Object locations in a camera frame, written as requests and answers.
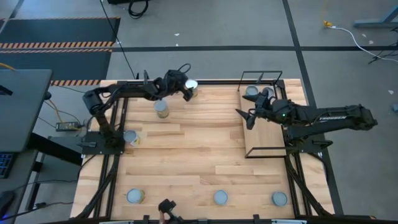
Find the pineapple face label can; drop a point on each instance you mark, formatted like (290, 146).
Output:
(130, 136)

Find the olive orange label can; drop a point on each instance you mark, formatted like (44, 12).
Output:
(161, 106)

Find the mushroom pieces label can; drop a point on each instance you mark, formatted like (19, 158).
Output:
(220, 197)

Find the tin can yellow label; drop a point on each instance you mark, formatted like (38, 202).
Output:
(134, 196)

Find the carrots label can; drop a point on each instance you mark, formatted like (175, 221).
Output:
(191, 84)

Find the black keyboard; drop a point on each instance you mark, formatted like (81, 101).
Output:
(5, 165)

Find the yellow plug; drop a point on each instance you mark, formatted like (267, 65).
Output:
(327, 23)

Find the black desk leg frame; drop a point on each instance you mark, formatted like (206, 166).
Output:
(56, 149)

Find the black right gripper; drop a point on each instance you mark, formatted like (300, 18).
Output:
(276, 110)

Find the wooden shelf with metal frame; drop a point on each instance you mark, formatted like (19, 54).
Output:
(262, 137)

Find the blue-grey table leg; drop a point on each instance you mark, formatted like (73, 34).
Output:
(376, 22)

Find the black aluminium table frame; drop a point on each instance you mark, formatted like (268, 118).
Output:
(217, 82)

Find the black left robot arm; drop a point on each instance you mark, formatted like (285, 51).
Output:
(130, 90)

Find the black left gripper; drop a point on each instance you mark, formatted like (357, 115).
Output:
(174, 82)

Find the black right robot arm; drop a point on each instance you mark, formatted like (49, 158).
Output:
(335, 116)

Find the black power adapter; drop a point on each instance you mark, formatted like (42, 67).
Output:
(66, 126)

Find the green leafy label can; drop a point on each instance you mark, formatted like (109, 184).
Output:
(251, 90)

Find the black hazard striped mat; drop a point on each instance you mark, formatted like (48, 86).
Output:
(56, 31)

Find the dark grey desk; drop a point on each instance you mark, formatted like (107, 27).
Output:
(21, 109)

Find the black handheld object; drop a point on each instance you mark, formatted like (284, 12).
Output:
(168, 207)

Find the tin can green label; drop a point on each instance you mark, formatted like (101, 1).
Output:
(279, 199)

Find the black computer mouse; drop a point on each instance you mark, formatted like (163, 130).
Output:
(5, 202)

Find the person's hand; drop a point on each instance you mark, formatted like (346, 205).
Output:
(161, 216)

